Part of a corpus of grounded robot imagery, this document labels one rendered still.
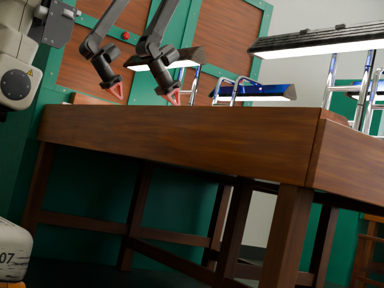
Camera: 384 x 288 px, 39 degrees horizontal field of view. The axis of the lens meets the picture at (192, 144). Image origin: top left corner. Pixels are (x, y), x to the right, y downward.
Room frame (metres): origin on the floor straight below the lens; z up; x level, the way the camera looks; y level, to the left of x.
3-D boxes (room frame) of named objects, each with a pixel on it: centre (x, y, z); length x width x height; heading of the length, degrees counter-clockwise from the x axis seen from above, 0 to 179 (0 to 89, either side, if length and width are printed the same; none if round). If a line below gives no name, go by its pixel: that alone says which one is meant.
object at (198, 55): (2.51, 0.22, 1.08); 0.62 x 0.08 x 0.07; 35
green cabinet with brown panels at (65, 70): (3.30, 0.39, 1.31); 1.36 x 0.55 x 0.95; 125
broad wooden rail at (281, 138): (2.00, 0.20, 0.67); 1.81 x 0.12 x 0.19; 35
